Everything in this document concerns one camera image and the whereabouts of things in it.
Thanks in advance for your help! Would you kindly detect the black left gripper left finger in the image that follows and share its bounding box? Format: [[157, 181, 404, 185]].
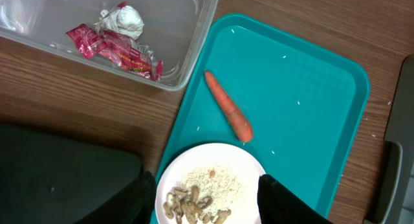
[[76, 172, 157, 224]]

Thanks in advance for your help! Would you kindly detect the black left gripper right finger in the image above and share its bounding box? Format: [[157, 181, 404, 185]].
[[257, 174, 331, 224]]

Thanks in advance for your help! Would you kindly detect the pink plate with peanuts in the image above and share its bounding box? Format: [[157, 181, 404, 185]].
[[151, 143, 265, 224]]

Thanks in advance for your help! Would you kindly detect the orange carrot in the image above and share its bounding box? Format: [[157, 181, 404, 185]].
[[204, 71, 254, 142]]

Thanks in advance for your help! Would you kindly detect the grey plastic dishwasher rack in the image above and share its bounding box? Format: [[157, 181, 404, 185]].
[[363, 54, 413, 224]]

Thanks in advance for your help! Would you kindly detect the peanut shells pile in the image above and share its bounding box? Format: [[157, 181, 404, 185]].
[[162, 186, 232, 224]]

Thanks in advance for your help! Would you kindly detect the pile of rice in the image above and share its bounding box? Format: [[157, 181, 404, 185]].
[[177, 166, 246, 209]]

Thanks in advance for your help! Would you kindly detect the black tray bin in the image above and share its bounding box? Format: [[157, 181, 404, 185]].
[[1, 125, 142, 223]]

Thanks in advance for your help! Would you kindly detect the teal plastic tray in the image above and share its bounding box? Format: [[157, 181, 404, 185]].
[[159, 14, 369, 217]]

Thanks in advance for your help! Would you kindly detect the red snack wrapper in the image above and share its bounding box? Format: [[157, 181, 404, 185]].
[[66, 24, 163, 82]]

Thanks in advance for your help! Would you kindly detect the clear plastic bin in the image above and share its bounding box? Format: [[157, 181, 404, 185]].
[[0, 0, 221, 92]]

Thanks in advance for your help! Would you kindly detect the crumpled white tissue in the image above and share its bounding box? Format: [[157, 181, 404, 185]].
[[94, 2, 144, 39]]

